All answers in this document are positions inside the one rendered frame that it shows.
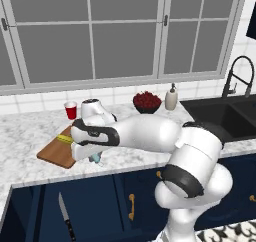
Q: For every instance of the black and white rug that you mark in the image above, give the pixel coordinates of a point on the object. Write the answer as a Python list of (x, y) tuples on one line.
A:
[(230, 232)]

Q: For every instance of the black tap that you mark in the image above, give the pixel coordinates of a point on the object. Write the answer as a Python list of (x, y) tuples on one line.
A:
[(233, 76)]

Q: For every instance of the dark window latch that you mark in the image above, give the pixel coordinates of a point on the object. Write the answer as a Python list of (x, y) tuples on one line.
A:
[(4, 24), (165, 20)]

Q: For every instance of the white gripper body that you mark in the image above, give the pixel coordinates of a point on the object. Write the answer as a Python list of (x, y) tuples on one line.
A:
[(81, 151)]

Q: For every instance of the black bowl of red fruit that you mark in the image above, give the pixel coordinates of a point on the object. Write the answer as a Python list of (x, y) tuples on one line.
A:
[(146, 101)]

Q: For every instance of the grey-framed window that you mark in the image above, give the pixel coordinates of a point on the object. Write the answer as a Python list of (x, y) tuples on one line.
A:
[(116, 36)]

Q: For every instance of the black sink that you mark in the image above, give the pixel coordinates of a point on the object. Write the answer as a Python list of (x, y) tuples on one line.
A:
[(220, 117)]

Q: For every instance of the yellow-green cucumber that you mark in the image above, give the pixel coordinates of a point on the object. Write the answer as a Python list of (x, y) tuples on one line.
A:
[(65, 138)]

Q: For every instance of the wooden cutting board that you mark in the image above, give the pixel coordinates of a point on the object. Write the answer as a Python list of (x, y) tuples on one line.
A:
[(55, 152)]

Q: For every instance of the teal peeler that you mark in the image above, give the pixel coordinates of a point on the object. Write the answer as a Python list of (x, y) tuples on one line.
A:
[(96, 158)]

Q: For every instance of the dark wall cupboard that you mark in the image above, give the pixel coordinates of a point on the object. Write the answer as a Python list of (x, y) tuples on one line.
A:
[(252, 26)]

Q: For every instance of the white soap dispenser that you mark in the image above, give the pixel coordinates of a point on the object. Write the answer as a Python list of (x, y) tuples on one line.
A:
[(171, 99)]

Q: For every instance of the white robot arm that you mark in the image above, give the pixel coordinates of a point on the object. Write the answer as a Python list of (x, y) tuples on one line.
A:
[(150, 132)]

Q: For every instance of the navy cupboard door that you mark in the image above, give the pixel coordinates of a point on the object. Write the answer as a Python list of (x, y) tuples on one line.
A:
[(90, 209), (240, 186), (143, 199)]

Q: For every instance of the red plastic cup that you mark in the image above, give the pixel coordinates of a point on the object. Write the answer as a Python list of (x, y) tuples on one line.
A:
[(70, 112)]

